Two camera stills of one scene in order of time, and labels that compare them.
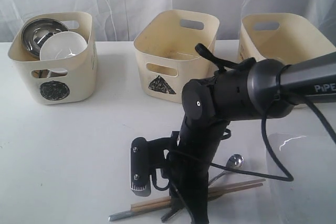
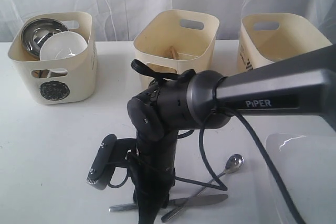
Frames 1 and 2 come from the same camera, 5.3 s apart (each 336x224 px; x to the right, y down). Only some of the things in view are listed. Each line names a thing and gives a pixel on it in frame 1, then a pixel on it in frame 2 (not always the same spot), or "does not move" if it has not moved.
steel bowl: x=37 y=32 does not move
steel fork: x=122 y=215 -> x=123 y=207
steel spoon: x=235 y=161 does not move
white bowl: x=61 y=44 does not move
